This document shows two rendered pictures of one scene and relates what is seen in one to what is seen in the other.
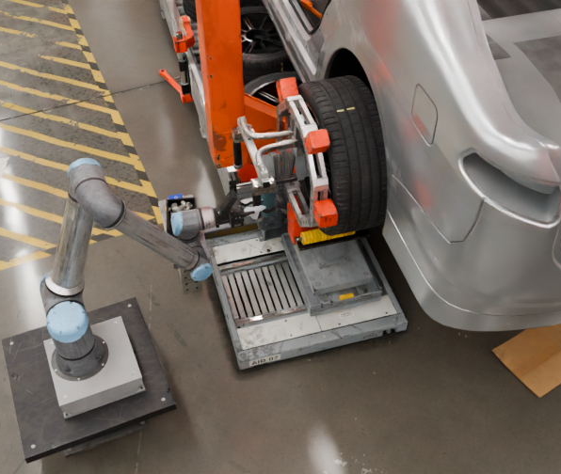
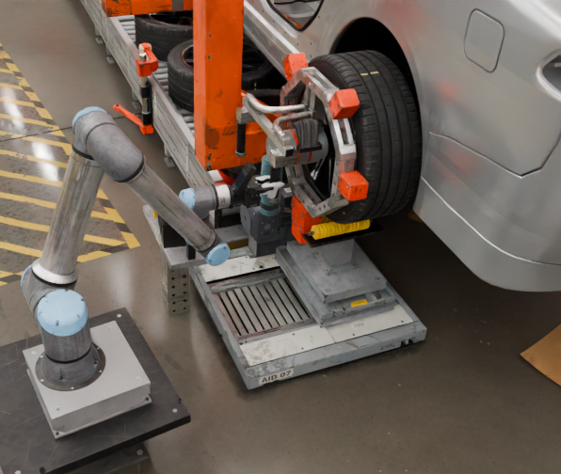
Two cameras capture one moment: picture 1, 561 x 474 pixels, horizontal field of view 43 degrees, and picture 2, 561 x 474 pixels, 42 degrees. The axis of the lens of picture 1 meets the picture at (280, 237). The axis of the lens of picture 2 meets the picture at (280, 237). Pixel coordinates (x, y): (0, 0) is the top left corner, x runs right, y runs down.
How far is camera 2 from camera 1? 76 cm
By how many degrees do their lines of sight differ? 12
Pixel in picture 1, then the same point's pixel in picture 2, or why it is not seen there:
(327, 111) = (350, 74)
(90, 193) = (107, 137)
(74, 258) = (73, 233)
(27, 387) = (3, 408)
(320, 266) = (327, 273)
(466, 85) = not seen: outside the picture
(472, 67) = not seen: outside the picture
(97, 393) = (97, 402)
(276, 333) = (284, 347)
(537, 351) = not seen: outside the picture
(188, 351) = (184, 374)
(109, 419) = (112, 436)
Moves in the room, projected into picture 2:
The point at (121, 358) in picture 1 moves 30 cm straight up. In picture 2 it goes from (122, 364) to (116, 297)
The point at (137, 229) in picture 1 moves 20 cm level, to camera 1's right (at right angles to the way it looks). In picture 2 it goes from (156, 187) to (222, 186)
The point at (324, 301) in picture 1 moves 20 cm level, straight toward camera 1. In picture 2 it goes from (336, 308) to (340, 342)
